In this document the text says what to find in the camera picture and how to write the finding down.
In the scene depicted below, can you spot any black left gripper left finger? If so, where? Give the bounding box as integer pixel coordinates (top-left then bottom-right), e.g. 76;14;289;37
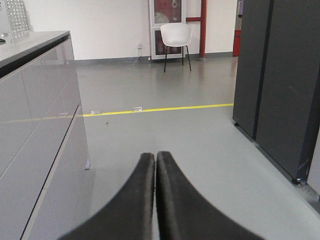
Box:
60;153;155;240

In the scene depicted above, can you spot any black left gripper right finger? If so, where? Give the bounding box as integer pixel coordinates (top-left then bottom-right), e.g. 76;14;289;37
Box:
155;151;261;240

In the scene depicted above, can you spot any grey glossy kitchen cabinet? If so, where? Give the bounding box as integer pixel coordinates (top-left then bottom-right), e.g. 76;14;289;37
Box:
0;31;89;240

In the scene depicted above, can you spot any dark grey tall cabinet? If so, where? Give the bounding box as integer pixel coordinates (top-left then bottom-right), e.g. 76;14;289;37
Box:
233;0;320;182

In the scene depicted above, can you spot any white shell chair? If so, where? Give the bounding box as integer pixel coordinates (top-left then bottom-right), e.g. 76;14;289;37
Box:
160;22;193;73

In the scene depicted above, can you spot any red vertical pipe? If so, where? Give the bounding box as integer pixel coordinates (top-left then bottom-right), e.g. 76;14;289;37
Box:
185;0;208;61

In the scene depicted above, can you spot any white framed glass cabinet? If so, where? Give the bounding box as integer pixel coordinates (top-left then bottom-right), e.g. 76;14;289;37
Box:
148;0;186;60

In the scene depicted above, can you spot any perforated metal panel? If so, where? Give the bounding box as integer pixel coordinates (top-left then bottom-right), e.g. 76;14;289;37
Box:
1;0;30;33

